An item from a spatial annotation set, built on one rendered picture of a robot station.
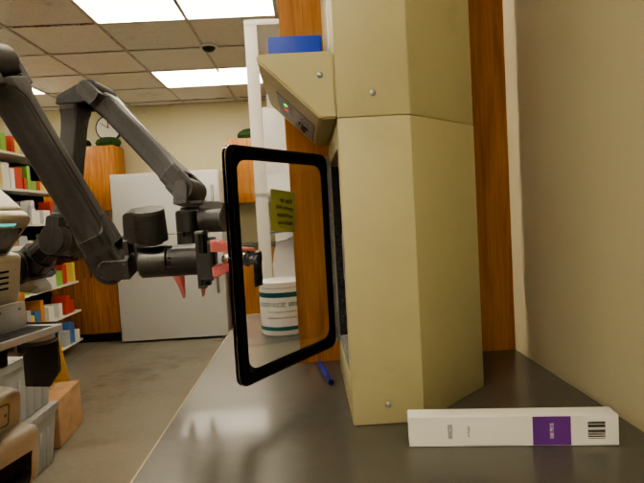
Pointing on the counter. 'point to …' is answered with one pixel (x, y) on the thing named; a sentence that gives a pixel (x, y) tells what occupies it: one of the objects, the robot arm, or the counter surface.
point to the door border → (236, 257)
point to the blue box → (294, 44)
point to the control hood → (304, 87)
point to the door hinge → (333, 248)
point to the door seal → (242, 264)
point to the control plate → (295, 116)
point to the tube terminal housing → (406, 204)
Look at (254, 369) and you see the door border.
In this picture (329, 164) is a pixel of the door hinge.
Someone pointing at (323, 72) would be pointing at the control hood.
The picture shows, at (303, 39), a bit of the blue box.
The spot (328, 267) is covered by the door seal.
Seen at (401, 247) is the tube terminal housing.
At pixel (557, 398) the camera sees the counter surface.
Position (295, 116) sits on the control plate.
